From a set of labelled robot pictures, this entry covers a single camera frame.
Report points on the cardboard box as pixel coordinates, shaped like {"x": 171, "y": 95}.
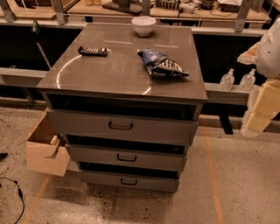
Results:
{"x": 45, "y": 149}

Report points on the right clear sanitizer bottle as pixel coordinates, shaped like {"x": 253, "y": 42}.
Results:
{"x": 248, "y": 80}

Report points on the black power strip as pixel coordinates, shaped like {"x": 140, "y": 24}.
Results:
{"x": 176, "y": 5}

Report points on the green handled tool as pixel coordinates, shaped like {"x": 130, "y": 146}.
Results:
{"x": 35, "y": 34}

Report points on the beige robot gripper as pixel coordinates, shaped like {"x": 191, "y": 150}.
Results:
{"x": 269, "y": 55}

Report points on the grey drawer cabinet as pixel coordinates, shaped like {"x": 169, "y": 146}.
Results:
{"x": 119, "y": 84}

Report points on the grey middle drawer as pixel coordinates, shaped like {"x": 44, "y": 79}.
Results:
{"x": 130, "y": 158}

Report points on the black snack bar pack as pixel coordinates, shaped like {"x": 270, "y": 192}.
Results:
{"x": 92, "y": 51}

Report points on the grey top drawer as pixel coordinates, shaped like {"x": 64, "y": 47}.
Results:
{"x": 121, "y": 127}

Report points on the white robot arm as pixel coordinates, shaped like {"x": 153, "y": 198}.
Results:
{"x": 264, "y": 101}

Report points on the left clear sanitizer bottle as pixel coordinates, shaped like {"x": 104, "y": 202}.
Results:
{"x": 227, "y": 80}

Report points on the white ceramic bowl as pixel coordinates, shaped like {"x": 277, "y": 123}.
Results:
{"x": 143, "y": 25}

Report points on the clear sanitizer bottle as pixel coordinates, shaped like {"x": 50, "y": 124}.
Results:
{"x": 227, "y": 80}
{"x": 248, "y": 80}

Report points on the grey bottom drawer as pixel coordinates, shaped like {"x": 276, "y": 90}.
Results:
{"x": 169, "y": 185}

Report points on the blue chip bag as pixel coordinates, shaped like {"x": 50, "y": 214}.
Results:
{"x": 160, "y": 64}

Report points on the grey drawer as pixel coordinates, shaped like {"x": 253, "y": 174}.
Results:
{"x": 130, "y": 158}
{"x": 121, "y": 127}
{"x": 169, "y": 185}

